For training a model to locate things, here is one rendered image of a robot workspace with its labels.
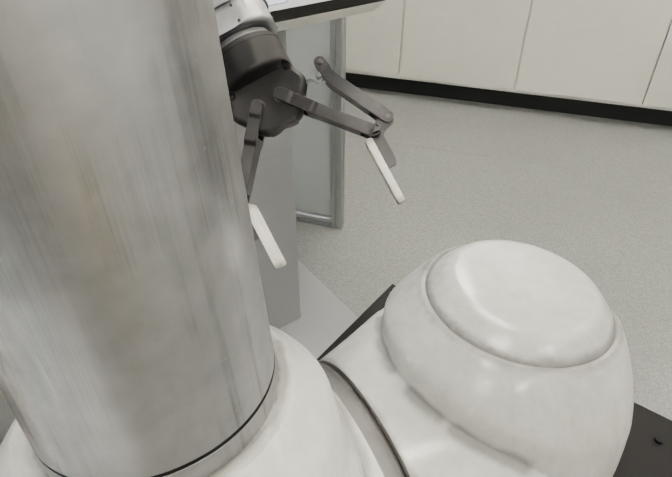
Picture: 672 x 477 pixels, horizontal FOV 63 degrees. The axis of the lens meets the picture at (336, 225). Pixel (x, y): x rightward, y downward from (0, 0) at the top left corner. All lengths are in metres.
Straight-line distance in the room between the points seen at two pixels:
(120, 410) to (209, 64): 0.11
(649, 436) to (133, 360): 0.54
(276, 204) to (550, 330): 1.14
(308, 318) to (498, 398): 1.42
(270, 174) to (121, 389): 1.17
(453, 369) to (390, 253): 1.71
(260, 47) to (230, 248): 0.39
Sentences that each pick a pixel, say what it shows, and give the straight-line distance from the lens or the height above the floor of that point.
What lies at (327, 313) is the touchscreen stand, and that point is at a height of 0.04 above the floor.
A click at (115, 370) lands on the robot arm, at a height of 1.13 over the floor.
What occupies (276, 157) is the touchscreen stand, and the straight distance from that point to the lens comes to 1.32.
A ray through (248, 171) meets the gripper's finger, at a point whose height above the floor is 0.98.
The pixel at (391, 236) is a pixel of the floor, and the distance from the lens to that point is 2.07.
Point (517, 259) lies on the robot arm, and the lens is 0.34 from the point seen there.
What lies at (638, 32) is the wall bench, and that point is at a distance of 3.05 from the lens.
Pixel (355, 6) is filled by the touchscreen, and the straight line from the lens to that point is 1.19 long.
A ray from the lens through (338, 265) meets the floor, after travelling 1.93.
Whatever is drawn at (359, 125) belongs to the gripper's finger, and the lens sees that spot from 0.54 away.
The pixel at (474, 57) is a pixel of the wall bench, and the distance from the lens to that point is 3.06.
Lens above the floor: 1.26
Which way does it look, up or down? 36 degrees down
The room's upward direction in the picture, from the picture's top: straight up
